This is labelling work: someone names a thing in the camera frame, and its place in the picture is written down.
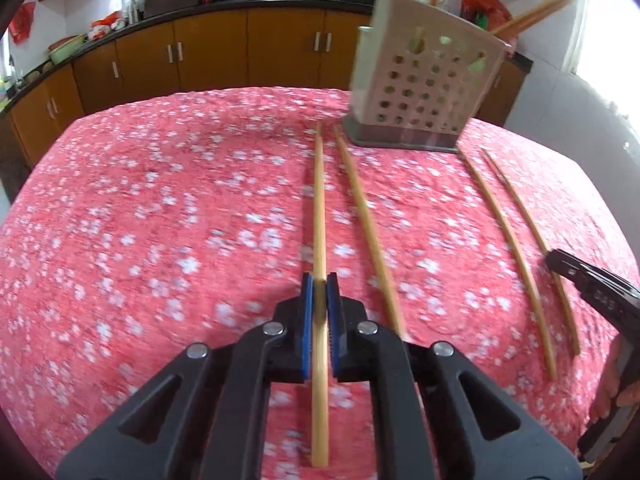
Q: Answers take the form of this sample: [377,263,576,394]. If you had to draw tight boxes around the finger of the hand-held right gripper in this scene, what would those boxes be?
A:
[544,249,597,292]

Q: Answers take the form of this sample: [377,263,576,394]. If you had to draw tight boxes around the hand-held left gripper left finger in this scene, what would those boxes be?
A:
[55,271,316,480]

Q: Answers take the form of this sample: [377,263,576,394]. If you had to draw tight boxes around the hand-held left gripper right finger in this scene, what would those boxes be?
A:
[325,271,583,480]

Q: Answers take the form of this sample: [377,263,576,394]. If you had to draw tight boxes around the perforated beige chopstick holder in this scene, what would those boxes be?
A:
[342,0,513,155]

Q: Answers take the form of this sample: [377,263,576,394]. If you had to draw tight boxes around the person's right hand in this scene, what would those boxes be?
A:
[589,334,626,423]

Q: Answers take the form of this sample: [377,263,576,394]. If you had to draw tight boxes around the red floral tablecloth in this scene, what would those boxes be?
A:
[0,86,640,480]

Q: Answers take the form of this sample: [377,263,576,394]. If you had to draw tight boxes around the crumpled red plastic bag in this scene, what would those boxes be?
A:
[460,0,513,36]

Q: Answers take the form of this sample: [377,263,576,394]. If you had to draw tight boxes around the wooden base cabinets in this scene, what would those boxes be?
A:
[0,2,533,171]

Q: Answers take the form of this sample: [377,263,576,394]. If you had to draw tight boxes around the red and white bag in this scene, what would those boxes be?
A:
[90,10,126,41]

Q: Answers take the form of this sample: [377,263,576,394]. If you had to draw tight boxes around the green plastic basin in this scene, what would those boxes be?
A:
[48,34,87,65]

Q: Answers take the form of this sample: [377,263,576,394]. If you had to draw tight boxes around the hanging red plastic bag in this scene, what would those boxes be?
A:
[10,2,37,43]

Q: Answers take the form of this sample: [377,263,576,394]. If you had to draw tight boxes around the window with white frame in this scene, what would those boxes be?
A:
[575,0,640,81]

